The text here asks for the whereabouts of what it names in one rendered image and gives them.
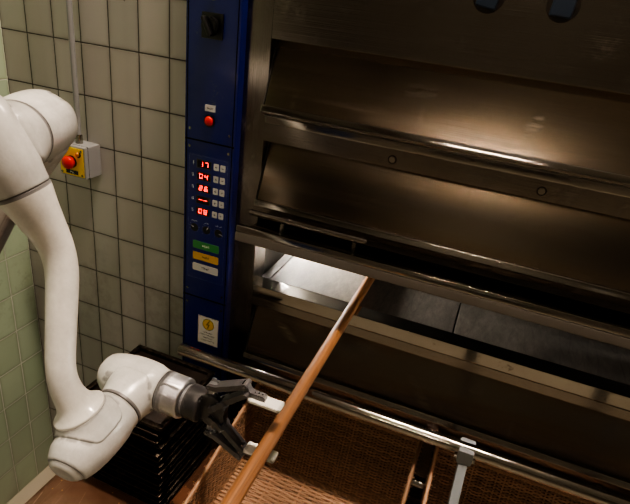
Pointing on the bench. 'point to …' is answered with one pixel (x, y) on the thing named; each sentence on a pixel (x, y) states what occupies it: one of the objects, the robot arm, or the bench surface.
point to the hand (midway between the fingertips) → (274, 431)
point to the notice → (208, 330)
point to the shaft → (293, 402)
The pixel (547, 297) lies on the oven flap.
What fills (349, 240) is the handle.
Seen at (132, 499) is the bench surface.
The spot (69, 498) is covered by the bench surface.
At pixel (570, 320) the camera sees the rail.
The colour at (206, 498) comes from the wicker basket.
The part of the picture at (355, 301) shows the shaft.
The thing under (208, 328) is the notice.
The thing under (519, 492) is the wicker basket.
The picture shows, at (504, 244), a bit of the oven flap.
